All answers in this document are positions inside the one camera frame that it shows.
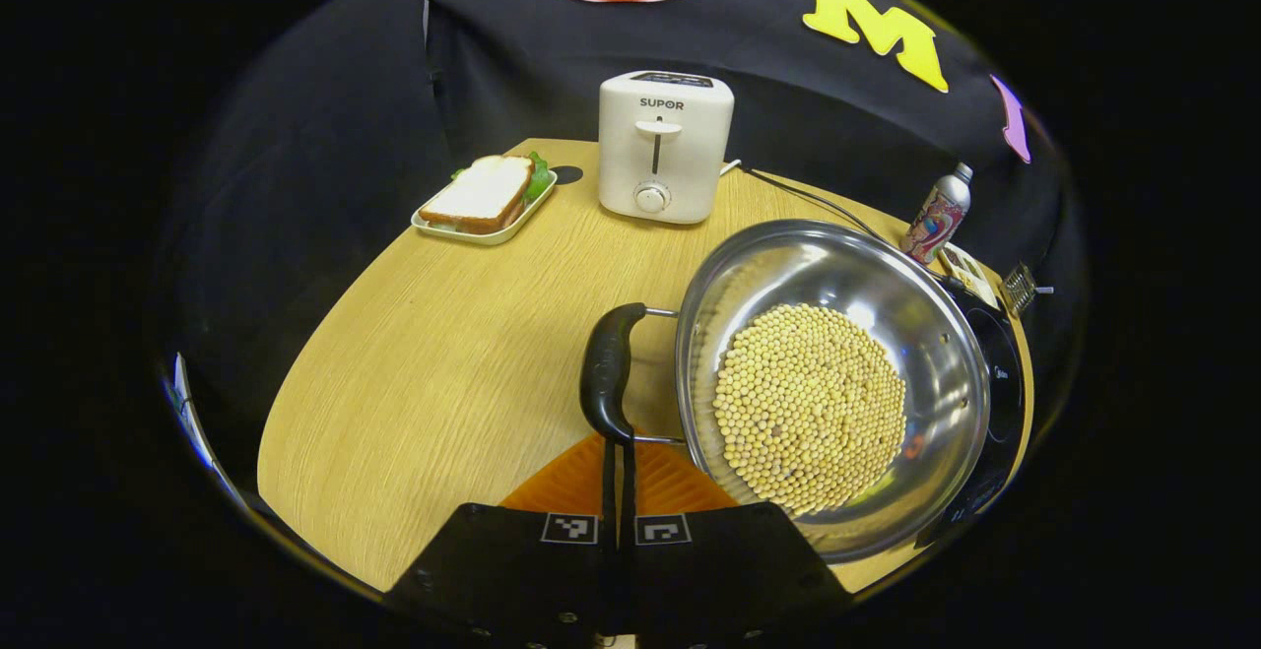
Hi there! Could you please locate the pile of soybeans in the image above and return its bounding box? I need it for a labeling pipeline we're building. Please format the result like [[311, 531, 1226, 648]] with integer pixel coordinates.
[[712, 303, 907, 517]]

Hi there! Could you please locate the white divided dish with beans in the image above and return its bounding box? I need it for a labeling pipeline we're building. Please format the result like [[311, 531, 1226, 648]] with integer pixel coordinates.
[[936, 243, 1001, 310]]

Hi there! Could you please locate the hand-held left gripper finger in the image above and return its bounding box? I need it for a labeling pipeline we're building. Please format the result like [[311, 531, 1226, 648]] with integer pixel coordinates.
[[384, 432, 624, 649], [619, 437, 853, 649]]

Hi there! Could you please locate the white toaster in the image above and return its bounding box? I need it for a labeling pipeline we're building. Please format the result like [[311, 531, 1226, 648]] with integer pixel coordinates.
[[598, 71, 736, 226]]

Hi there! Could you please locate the sandwich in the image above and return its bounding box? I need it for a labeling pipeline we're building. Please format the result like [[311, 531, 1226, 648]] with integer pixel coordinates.
[[419, 152, 553, 235]]

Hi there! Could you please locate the black induction cooktop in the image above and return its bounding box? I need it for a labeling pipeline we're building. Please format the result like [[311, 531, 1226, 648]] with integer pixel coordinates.
[[914, 275, 1028, 550]]

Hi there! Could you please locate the metal wire holder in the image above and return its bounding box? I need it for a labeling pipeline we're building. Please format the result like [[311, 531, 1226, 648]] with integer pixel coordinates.
[[1000, 262, 1040, 318]]

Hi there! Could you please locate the steel pot with black handle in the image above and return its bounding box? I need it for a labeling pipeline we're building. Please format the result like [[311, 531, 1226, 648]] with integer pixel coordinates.
[[579, 219, 991, 563]]

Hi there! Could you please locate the black toaster cable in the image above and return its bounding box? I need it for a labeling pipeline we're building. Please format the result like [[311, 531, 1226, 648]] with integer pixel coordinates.
[[719, 159, 893, 241]]

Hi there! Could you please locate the metal drink bottle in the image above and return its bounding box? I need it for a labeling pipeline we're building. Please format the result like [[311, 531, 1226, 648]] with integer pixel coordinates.
[[899, 162, 974, 266]]

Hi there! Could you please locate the pale green tray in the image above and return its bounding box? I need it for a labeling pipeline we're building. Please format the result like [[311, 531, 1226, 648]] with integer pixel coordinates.
[[411, 168, 559, 246]]

